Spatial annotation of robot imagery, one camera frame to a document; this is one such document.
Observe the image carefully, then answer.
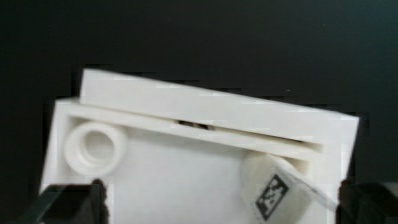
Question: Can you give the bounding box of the white square tabletop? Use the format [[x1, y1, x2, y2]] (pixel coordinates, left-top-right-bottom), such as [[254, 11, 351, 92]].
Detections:
[[40, 69, 358, 224]]

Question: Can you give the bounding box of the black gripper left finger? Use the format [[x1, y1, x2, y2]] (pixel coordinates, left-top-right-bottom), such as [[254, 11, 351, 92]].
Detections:
[[23, 179, 108, 224]]

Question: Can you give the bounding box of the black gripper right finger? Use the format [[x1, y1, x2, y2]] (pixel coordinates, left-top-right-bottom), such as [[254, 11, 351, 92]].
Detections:
[[335, 180, 398, 224]]

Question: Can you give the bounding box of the white table leg with tag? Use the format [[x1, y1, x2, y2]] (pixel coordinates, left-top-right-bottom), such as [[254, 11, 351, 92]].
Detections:
[[241, 152, 335, 224]]

